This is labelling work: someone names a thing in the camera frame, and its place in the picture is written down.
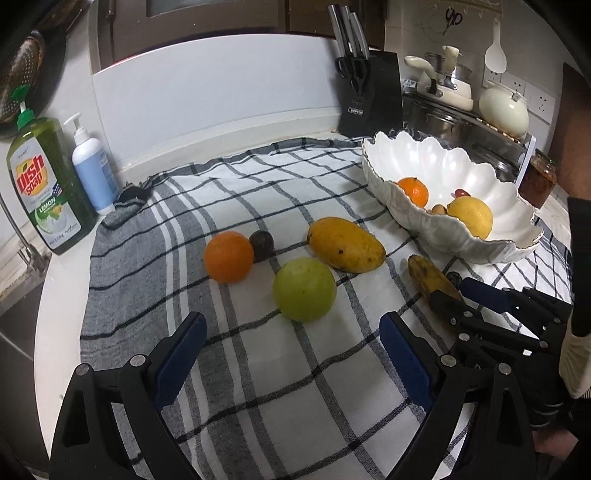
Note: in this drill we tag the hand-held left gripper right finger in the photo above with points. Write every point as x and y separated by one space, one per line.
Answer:
406 360

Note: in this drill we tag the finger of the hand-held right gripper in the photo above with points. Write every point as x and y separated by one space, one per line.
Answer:
485 293
461 318

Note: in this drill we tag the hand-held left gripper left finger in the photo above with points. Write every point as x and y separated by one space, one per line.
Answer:
180 360

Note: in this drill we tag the small dark blue berry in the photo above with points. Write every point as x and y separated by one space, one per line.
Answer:
455 278

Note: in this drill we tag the spotted banana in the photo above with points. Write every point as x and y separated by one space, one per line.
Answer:
427 274

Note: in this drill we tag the large yellow citrus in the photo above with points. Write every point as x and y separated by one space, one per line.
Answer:
471 214

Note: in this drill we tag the tan longan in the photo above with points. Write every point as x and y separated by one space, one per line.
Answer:
438 210

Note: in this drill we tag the small red jujube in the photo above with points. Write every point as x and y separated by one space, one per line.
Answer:
460 192

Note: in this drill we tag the orange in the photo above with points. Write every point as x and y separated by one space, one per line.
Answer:
229 257
414 190

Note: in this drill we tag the green apple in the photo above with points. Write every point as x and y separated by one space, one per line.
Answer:
304 288

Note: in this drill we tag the yellow mango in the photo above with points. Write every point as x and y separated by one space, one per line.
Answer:
346 244

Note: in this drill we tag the white scalloped bowl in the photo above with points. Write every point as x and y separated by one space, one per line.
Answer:
461 157

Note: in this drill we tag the dark purple plum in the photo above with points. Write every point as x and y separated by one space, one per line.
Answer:
262 240

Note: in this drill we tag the person's right forearm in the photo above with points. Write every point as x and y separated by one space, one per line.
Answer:
577 360

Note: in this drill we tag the person's right hand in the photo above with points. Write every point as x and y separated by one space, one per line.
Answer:
554 443

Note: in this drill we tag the grey white checked cloth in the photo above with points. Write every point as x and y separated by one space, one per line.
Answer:
277 392

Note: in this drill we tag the glass jar of red sauce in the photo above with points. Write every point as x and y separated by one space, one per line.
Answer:
538 182

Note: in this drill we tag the steel pan with lid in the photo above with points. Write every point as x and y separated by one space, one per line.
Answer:
496 161

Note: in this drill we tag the white grey counter rack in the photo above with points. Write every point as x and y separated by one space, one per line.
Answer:
526 157

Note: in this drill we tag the woven trivet mat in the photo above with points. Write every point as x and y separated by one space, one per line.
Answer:
512 135

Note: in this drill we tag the steel sink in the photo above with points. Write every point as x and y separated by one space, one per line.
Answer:
18 323

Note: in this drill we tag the large steel pot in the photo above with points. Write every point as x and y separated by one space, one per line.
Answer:
434 122

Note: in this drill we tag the brown wooden cutting board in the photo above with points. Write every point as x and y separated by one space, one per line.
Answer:
577 138

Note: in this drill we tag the cream ceramic casserole pot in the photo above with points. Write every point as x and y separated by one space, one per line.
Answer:
501 113

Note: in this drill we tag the chrome faucet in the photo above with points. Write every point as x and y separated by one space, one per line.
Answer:
30 251

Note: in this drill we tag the cream saucepan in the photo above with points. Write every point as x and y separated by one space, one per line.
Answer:
455 99

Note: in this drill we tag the white blue pump bottle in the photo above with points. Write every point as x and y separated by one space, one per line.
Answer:
94 175

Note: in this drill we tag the green dish soap bottle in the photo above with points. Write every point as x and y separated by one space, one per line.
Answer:
46 194

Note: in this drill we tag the black knife block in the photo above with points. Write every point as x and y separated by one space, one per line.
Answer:
383 87

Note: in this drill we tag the white rice paddle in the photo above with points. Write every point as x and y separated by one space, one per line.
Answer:
495 57

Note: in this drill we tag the black kitchen scissors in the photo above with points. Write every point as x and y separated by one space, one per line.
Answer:
353 69

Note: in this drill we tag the small hanging scissors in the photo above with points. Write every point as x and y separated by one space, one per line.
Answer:
450 18

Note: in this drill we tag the hanging metal strainer pan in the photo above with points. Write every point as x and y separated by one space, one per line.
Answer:
53 69

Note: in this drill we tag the brass perforated colander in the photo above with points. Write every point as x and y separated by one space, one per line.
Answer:
23 78

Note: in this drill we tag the brown framed window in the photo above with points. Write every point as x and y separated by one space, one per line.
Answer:
120 37

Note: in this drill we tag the white wall socket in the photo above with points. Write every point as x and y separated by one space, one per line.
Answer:
515 85
541 104

